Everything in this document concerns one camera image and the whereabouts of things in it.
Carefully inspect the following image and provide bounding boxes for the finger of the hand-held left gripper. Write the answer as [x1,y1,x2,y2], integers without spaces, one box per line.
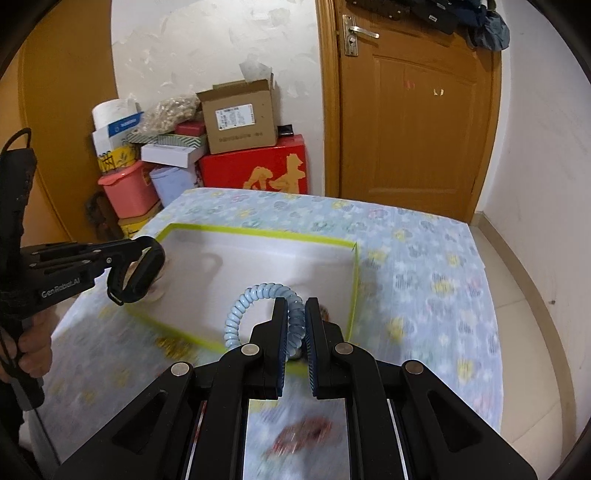
[90,236,155,267]

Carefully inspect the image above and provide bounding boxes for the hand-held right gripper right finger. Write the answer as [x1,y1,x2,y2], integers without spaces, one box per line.
[305,298,539,480]

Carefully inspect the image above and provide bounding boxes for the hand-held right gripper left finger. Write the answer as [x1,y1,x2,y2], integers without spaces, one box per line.
[53,298,286,480]

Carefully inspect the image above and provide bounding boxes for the black wristband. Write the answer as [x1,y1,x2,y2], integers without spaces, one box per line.
[107,237,166,306]

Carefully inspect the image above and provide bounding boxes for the blue spiral hair tie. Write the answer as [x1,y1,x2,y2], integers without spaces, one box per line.
[224,282,306,361]

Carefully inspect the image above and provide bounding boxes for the white box with green edge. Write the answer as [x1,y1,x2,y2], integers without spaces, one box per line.
[124,222,361,365]

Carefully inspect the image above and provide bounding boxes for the person's left hand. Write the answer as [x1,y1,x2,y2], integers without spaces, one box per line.
[17,308,55,383]

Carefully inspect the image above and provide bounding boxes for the yellow carton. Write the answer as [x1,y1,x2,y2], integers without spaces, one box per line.
[117,203,162,239]

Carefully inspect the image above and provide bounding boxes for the dark brown wooden stool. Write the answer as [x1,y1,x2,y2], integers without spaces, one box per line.
[84,191,124,241]

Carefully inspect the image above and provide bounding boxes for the pink plastic bin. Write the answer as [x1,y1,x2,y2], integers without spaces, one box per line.
[98,160,160,220]

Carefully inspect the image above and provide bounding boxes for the lavender plastic bin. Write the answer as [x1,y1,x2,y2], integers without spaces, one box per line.
[150,166,201,208]

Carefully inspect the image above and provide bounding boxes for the yellow printed box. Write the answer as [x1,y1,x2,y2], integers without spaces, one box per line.
[97,144,139,174]

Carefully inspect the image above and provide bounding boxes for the flat white box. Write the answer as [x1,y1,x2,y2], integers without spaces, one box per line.
[141,143,206,168]

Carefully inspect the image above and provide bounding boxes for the white box with blue label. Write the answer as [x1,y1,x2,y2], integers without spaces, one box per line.
[91,113,146,157]

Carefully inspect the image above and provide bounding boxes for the floral tablecloth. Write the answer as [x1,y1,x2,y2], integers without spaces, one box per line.
[28,187,504,480]

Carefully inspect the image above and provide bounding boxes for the green patterned flat box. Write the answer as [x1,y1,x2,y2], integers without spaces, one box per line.
[127,133,208,147]

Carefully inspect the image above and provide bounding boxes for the red box with gold print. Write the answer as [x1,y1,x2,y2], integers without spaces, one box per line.
[196,135,309,197]

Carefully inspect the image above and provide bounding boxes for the white paper roll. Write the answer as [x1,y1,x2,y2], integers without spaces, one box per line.
[91,99,139,131]

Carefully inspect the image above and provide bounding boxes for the clear bag of beige pieces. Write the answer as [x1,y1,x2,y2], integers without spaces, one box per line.
[141,95,201,134]

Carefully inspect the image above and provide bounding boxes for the orange wooden panel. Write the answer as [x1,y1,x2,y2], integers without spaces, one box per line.
[0,0,116,245]

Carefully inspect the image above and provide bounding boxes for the person's dark clothing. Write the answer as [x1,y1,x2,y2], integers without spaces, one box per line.
[0,383,28,462]

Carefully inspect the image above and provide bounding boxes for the open cardboard box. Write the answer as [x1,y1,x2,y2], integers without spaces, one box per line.
[196,79,279,155]

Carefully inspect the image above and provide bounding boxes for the clear plastic bag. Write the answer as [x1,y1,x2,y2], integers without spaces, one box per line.
[239,53,276,91]

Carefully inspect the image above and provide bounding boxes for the brown wooden door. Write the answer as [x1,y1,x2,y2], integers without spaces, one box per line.
[316,0,504,223]

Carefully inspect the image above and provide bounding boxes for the black hanging bag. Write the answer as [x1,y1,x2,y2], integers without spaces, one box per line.
[346,0,472,35]

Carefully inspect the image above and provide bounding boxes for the blue-grey hanging cloth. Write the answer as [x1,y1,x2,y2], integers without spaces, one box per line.
[465,0,511,51]

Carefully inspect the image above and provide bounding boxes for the silver door handle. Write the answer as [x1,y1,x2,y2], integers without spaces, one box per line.
[342,14,380,57]

